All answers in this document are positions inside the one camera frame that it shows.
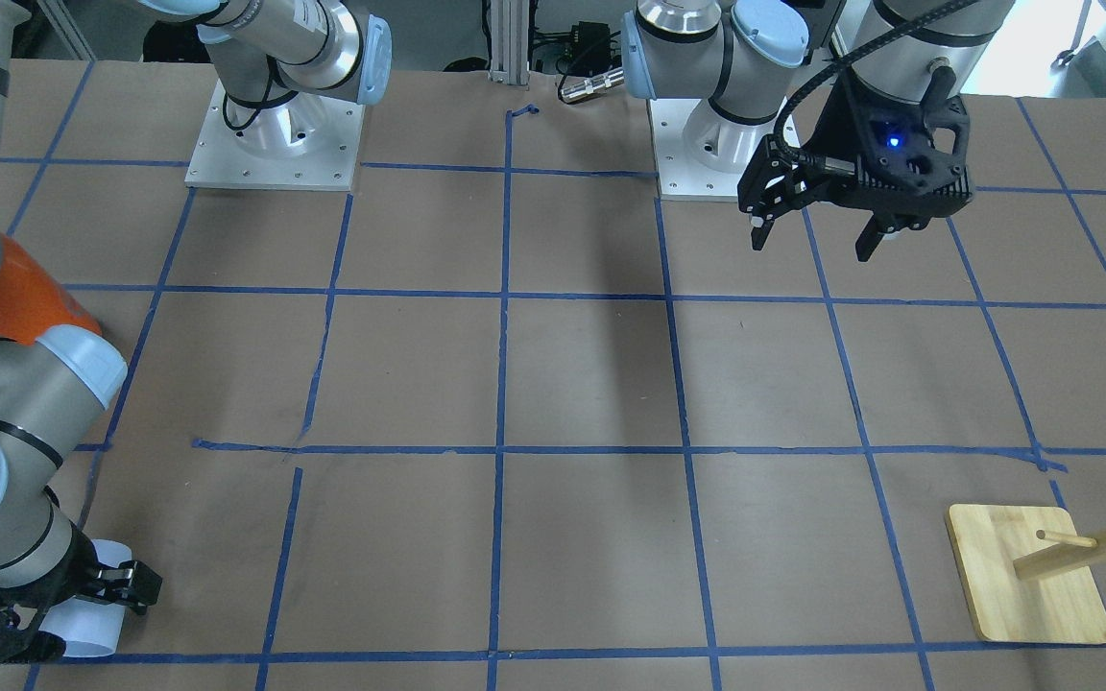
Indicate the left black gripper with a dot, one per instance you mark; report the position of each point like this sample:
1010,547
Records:
835,127

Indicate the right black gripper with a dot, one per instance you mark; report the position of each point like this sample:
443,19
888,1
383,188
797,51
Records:
76,566

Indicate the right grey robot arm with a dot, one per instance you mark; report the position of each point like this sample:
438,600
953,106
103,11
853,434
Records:
54,386

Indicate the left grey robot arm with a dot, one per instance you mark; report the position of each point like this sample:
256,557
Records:
741,56

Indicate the wooden cup stand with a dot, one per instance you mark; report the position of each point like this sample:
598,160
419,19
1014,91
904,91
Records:
1026,573

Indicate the orange can with grey lid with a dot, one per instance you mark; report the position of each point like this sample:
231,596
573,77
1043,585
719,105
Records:
31,300

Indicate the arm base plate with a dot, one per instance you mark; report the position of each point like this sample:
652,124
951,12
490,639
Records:
700,155
308,144

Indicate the silver cable connector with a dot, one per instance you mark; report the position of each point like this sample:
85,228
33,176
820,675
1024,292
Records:
591,87

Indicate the aluminium frame post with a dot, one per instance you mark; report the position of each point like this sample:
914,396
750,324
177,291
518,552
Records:
509,24

